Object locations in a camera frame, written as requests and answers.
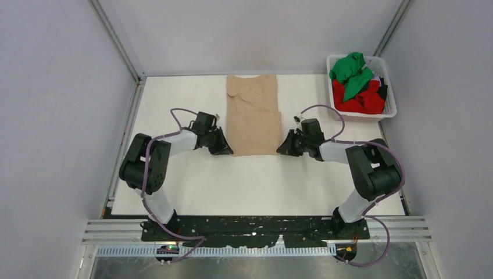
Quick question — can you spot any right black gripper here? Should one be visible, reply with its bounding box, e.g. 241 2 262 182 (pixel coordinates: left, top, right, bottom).
278 130 310 158

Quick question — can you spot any beige t shirt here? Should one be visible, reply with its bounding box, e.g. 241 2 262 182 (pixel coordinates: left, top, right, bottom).
226 75 282 156

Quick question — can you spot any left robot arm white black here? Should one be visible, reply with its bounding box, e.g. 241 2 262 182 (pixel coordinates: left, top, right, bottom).
119 112 234 241

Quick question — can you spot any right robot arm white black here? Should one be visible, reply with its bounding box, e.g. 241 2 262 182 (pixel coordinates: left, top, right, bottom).
276 119 403 239

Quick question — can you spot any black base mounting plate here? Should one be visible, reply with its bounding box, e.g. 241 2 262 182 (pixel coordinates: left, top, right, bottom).
140 215 370 248

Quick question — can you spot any white plastic laundry basket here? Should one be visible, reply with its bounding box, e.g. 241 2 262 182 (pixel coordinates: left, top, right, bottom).
327 55 397 122

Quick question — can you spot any red t shirt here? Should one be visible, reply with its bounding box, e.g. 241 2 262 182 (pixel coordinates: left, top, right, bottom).
332 80 386 115

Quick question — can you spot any green t shirt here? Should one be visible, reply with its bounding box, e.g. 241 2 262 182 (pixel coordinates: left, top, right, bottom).
329 52 374 102

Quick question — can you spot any black garment in basket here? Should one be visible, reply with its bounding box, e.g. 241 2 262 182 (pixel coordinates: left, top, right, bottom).
359 76 388 101

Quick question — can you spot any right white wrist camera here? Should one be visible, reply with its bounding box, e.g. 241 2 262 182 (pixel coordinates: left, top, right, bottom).
293 116 305 124

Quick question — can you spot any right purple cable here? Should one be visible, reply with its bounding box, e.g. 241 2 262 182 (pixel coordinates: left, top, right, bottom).
294 104 406 268

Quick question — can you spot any aluminium frame rail front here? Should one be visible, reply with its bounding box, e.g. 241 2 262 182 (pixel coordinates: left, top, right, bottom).
82 216 433 245

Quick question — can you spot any white slotted cable duct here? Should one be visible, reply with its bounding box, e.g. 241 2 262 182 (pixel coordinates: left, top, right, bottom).
96 244 336 257

